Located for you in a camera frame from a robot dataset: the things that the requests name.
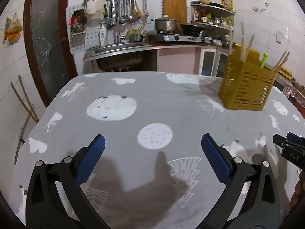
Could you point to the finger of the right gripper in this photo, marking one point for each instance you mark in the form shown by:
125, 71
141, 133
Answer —
292, 152
295, 139

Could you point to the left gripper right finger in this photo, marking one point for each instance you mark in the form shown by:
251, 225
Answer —
250, 198

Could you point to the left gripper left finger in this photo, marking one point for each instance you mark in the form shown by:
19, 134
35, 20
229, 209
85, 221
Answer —
44, 207

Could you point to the green handled metal fork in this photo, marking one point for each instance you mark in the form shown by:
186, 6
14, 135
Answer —
264, 59

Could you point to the kitchen counter cabinets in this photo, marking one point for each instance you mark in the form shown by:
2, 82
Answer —
173, 58

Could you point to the steel kitchen sink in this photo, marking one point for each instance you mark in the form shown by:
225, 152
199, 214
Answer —
115, 47

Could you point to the right human hand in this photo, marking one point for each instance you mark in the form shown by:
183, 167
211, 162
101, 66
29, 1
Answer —
299, 189

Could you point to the yellow egg tray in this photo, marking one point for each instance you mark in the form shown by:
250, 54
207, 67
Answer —
285, 73

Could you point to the yellow plastic utensil holder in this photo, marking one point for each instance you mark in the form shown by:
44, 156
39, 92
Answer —
245, 85

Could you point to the grey polar bear tablecloth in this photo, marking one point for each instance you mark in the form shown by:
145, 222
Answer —
153, 172

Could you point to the steel gas stove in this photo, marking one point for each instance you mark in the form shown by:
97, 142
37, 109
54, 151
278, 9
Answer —
171, 38

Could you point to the black wok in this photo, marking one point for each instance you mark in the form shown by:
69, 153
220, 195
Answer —
194, 30

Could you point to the steel cooking pot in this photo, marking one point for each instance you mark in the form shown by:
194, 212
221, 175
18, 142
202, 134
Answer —
165, 25

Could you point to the rectangular wooden cutting board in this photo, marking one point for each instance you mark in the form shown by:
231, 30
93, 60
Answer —
175, 9

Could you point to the white soap bottle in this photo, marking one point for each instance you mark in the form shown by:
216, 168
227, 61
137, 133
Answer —
103, 36

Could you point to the dark wooden door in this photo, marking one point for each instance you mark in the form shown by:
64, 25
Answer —
47, 46

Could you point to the hanging utensil rack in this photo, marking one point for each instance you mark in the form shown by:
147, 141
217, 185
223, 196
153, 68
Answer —
111, 13

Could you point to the white wall socket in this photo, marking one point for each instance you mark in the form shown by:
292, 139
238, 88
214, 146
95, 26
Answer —
279, 37

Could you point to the corner wall shelf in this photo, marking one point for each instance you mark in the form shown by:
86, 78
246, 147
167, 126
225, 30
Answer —
212, 17

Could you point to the yellow wall poster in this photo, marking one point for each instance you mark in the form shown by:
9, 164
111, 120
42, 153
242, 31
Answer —
228, 5

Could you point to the orange bag on wall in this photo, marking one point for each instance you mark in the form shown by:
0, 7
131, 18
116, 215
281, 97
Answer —
13, 29

